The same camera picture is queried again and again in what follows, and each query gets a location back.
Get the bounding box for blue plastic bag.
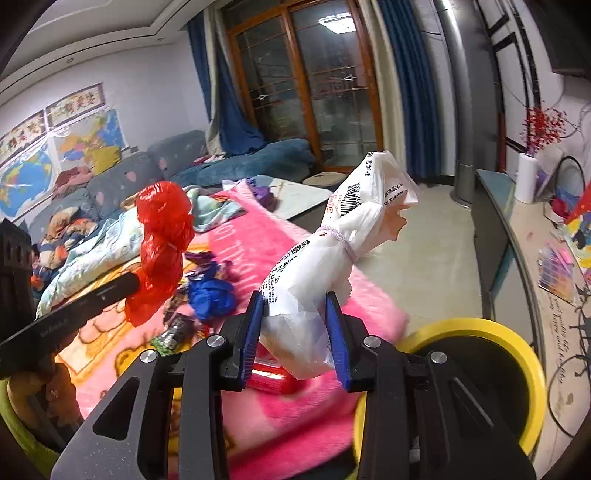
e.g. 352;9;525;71
187;276;238;320

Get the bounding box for yellow trash bin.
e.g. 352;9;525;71
353;318;548;467

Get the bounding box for world map poster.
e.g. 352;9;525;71
0;143;57;220

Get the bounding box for white printed plastic bag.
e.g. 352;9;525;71
259;150;419;380

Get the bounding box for wooden glass sliding door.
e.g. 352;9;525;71
222;0;385;168

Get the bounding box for round grey stool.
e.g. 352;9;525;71
302;172;347;188

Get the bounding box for yellow country map poster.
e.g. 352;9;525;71
53;108;127;175

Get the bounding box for white vase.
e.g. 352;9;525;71
515;152;539;205

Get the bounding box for dark blue plush blanket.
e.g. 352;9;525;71
171;138;319;188

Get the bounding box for person's left hand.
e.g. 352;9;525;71
7;357;85;430

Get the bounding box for round wire basket ornament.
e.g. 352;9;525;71
545;156;588;223

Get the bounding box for red plastic bag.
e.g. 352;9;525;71
124;181;196;328

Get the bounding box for framed calligraphy scroll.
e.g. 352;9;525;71
0;111;47;158
45;83;106;127

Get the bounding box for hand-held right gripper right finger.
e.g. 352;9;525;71
325;292;536;480

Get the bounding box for grey patterned sofa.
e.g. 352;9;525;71
28;129;208;278

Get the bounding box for red snack packet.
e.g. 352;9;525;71
252;357;301;394

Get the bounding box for colourful booklet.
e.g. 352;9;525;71
538;244;578;304

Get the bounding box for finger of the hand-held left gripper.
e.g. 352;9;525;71
88;273;140;319

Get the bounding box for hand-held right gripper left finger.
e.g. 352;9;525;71
51;291;271;480

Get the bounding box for pile of red clothes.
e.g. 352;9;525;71
52;166;93;197

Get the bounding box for blue curtain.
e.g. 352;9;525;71
187;9;266;155
376;0;444;183

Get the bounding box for grey tower air conditioner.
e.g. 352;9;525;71
434;0;476;206

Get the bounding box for colourful crumpled clothes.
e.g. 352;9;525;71
30;208;100;287

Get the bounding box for light blue printed quilt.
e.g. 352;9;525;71
37;185;245;319

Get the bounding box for black snack packet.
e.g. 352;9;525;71
150;314;197;356

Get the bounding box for pink plush blanket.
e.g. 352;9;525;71
55;187;409;480

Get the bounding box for yellow-green trash bin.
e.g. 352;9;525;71
0;378;61;478

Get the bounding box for grey tv cabinet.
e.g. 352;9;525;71
471;168;591;462

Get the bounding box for white coffee table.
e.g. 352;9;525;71
222;174;334;220

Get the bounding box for purple crumpled bag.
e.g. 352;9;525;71
247;179;278;208

